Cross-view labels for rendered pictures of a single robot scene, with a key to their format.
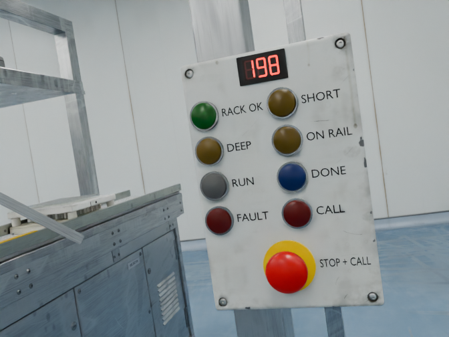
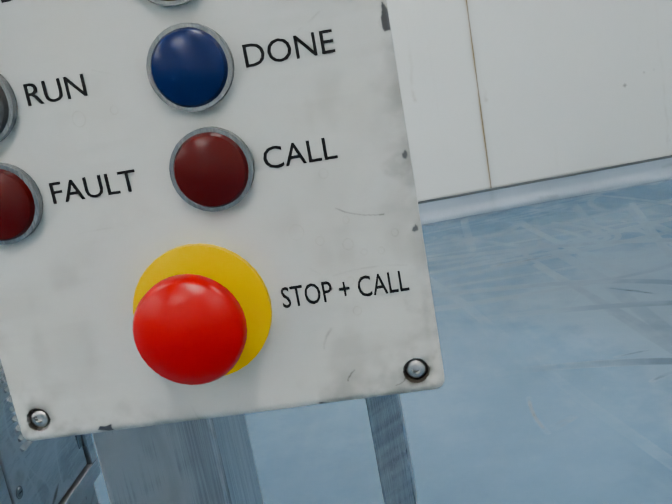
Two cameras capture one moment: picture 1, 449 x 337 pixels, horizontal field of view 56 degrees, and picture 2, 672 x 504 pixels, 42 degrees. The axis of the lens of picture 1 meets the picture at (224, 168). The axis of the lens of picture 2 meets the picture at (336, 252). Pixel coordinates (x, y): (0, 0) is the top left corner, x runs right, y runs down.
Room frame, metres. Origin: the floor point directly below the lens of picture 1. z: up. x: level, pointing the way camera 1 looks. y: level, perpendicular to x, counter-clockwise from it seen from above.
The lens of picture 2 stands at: (0.10, -0.05, 0.96)
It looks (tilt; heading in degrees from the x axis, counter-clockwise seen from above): 14 degrees down; 351
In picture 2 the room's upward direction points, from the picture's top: 10 degrees counter-clockwise
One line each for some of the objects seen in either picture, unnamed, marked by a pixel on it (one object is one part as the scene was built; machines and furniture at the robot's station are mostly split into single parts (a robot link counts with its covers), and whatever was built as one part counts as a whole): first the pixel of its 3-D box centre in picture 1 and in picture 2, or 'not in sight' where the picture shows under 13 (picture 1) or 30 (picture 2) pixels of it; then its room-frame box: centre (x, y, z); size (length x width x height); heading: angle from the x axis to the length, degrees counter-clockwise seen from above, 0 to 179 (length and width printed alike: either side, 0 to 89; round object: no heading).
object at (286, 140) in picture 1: (286, 140); not in sight; (0.41, -0.06, 0.99); 0.03 x 0.01 x 0.03; 74
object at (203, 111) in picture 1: (203, 116); not in sight; (0.43, 0.01, 1.03); 0.03 x 0.01 x 0.03; 74
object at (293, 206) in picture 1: (296, 213); (210, 170); (0.41, -0.06, 0.92); 0.03 x 0.01 x 0.03; 74
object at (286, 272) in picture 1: (288, 267); (198, 317); (0.41, -0.05, 0.87); 0.04 x 0.04 x 0.04; 74
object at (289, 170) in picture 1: (291, 176); (189, 67); (0.41, -0.06, 0.96); 0.03 x 0.01 x 0.03; 74
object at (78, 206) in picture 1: (64, 205); not in sight; (1.41, 0.55, 0.88); 0.25 x 0.24 x 0.02; 73
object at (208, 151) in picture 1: (208, 151); not in sight; (0.43, 0.01, 0.99); 0.03 x 0.01 x 0.03; 74
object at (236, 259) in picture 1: (282, 178); (174, 77); (0.44, -0.06, 0.96); 0.17 x 0.06 x 0.26; 74
